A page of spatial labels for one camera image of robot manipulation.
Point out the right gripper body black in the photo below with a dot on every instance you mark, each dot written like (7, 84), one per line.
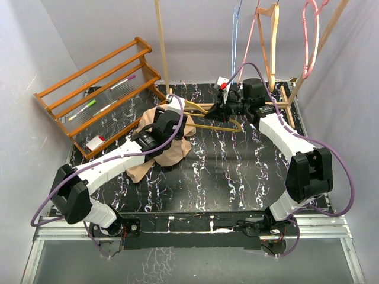
(230, 107)

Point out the beige t shirt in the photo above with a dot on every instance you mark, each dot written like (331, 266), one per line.
(170, 157)

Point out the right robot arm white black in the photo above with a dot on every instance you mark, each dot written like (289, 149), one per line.
(310, 168)

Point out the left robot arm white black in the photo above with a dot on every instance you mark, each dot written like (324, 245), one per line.
(73, 186)

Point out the pink thick plastic hanger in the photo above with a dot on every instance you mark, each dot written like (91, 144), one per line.
(309, 61)

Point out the wooden hanger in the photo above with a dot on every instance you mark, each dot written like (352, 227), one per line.
(273, 13)

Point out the pink marker pen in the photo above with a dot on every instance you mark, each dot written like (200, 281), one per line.
(122, 82)

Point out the orange wooden shelf rack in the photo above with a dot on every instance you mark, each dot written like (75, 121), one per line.
(65, 98)

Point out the white red small box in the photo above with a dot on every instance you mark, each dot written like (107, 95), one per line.
(95, 142)

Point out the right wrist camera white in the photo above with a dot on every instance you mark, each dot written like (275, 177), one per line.
(223, 85)

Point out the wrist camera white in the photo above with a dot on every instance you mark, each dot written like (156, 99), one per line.
(174, 108)
(223, 85)

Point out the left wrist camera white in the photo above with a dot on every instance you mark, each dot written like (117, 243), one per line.
(174, 108)

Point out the wooden clothes rack frame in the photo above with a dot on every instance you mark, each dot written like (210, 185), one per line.
(286, 102)

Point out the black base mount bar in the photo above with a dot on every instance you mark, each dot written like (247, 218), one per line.
(246, 229)

